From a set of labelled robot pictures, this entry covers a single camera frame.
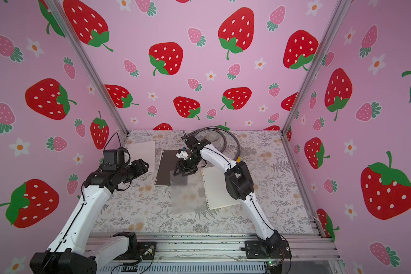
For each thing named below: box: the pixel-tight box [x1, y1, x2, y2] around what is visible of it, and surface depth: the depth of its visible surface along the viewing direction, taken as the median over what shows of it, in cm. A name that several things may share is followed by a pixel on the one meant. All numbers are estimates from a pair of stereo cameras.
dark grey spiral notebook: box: [154, 149, 179, 187], surface depth 101 cm
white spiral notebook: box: [200, 166, 241, 211], surface depth 94 cm
